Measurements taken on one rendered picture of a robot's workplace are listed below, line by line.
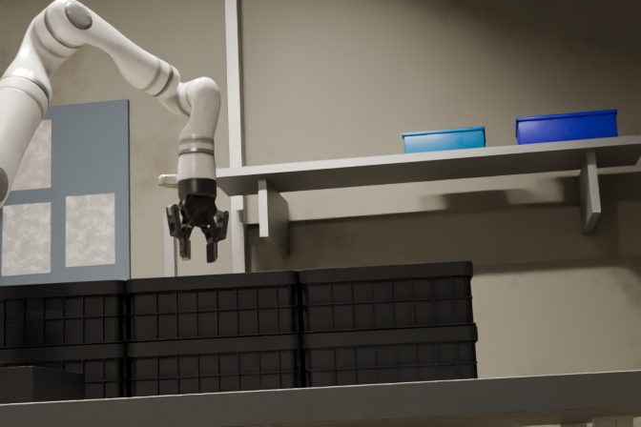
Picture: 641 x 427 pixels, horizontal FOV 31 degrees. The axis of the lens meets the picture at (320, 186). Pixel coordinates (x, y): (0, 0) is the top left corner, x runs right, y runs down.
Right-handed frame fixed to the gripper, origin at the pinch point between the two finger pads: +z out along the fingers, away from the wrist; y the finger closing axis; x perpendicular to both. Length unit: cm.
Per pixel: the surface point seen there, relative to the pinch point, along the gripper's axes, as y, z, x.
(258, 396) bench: -45, 31, -70
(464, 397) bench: -30, 32, -88
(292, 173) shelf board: 142, -60, 130
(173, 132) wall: 144, -93, 205
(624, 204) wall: 256, -49, 64
